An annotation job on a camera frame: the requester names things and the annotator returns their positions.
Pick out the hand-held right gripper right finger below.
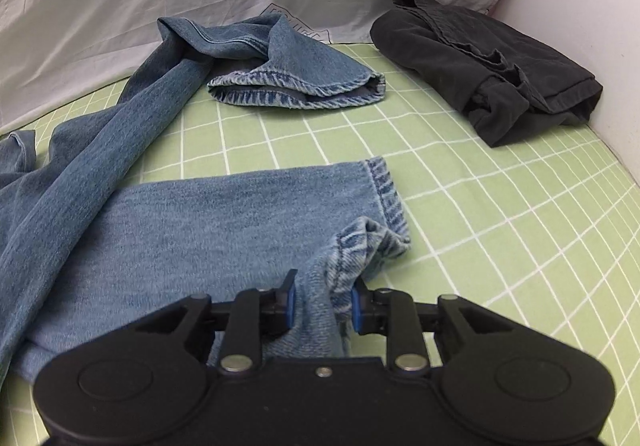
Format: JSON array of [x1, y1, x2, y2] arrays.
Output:
[[350, 275, 512, 372]]

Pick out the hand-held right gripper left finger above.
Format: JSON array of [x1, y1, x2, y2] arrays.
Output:
[[134, 269, 299, 372]]

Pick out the blue denim jeans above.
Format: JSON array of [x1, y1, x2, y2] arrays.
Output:
[[0, 16, 412, 392]]

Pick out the dark grey folded pants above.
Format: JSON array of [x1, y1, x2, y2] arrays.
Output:
[[369, 0, 605, 149]]

